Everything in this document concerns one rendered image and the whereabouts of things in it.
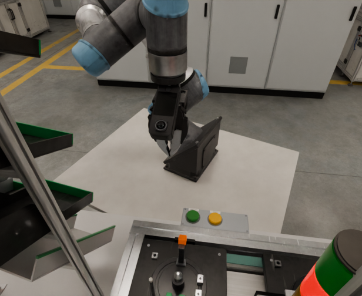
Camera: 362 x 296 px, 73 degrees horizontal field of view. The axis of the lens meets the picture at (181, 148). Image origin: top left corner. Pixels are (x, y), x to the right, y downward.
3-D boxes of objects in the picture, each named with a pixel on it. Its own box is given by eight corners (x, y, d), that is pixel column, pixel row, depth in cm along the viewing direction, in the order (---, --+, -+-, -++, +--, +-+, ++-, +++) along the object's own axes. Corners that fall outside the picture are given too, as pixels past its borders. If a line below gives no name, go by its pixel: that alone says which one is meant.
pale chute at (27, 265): (72, 228, 72) (76, 213, 72) (111, 241, 69) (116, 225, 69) (-27, 259, 45) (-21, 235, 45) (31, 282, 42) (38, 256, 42)
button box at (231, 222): (183, 217, 85) (183, 206, 81) (244, 224, 83) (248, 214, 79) (180, 235, 80) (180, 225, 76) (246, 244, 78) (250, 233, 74)
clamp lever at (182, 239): (177, 258, 64) (179, 234, 62) (185, 259, 64) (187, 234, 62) (176, 268, 61) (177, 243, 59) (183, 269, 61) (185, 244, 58)
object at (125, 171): (144, 111, 153) (143, 107, 151) (297, 156, 120) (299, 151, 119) (51, 188, 105) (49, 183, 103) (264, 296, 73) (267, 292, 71)
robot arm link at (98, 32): (64, 10, 82) (59, 46, 45) (89, -11, 81) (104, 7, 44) (90, 40, 90) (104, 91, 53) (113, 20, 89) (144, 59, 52)
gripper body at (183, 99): (188, 111, 61) (189, 63, 53) (184, 132, 54) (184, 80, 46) (158, 109, 61) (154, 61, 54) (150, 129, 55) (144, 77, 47)
